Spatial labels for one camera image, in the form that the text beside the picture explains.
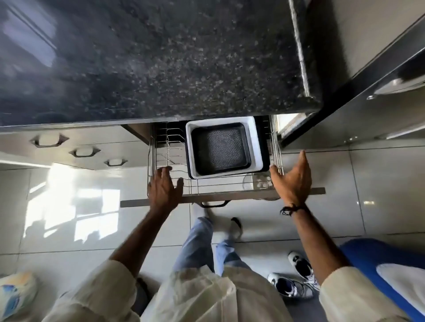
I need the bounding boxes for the person's left hand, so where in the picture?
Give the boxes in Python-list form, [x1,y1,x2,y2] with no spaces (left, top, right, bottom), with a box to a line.
[147,167,185,213]

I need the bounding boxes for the person's right hand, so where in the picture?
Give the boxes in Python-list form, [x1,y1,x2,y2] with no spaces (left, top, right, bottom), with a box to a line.
[270,150,313,208]

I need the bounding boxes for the steel wire pull-out drawer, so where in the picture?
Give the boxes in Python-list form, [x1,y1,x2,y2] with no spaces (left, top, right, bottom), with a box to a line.
[120,115,326,208]

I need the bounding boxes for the person's left forearm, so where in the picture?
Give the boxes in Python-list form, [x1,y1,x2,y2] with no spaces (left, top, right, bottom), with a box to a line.
[109,203,180,278]

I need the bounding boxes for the person's right forearm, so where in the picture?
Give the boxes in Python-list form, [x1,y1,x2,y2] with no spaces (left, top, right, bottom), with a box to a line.
[284,206,352,286]

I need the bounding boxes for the person's left foot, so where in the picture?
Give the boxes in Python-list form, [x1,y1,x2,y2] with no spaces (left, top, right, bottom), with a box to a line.
[191,202,215,223]

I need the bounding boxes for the person's foot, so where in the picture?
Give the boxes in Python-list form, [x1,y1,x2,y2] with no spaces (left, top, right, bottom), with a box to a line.
[229,217,243,242]
[191,202,215,223]

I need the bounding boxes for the large black baking tray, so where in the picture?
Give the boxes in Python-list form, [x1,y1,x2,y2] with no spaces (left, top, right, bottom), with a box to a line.
[184,115,270,180]

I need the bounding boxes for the black thread wristband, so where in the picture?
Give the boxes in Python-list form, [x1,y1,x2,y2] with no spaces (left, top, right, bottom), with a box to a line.
[280,203,309,217]

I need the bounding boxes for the white square tray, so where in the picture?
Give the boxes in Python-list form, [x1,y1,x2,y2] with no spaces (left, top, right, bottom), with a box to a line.
[185,116,264,180]

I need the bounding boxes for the black perforated square pan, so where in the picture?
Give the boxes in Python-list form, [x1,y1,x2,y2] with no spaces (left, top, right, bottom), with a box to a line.
[191,122,252,176]

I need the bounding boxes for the light blue jeans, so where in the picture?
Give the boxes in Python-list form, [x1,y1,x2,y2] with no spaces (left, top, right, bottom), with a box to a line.
[172,217,253,276]

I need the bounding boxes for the person's right foot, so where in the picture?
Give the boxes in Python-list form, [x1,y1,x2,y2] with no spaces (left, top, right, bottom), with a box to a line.
[229,217,243,242]

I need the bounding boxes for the dark glossy cabinet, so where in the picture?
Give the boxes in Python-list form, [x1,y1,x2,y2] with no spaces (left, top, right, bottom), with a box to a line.
[278,15,425,150]

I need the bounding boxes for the grey cabinet drawer unit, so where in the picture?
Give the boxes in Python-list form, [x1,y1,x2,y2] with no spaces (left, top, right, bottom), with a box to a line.
[0,124,154,172]

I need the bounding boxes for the white and black sneaker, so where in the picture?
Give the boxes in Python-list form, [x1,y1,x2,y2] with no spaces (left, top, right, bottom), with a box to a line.
[267,272,316,301]
[288,251,320,286]

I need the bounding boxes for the blue cushion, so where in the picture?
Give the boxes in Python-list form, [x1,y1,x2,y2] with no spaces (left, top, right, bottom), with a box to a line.
[339,238,425,322]

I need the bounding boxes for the white cloth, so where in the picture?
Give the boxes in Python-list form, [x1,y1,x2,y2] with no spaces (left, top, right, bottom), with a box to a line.
[377,263,425,316]

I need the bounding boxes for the yellow and blue plastic packet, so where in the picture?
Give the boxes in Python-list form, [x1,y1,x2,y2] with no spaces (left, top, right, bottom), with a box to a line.
[0,271,38,320]

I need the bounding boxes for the black drawer handle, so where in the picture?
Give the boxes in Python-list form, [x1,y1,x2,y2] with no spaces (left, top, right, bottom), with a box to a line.
[199,200,232,209]

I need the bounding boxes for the medium steel recessed handle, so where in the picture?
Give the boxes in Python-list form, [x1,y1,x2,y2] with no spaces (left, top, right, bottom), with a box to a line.
[69,146,101,158]

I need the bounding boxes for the steel bar cabinet handle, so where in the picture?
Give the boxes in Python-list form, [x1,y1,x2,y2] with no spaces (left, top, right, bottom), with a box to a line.
[367,74,425,101]
[375,122,425,140]

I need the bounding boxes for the large steel recessed handle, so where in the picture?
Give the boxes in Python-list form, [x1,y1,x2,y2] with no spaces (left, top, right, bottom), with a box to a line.
[30,133,70,149]

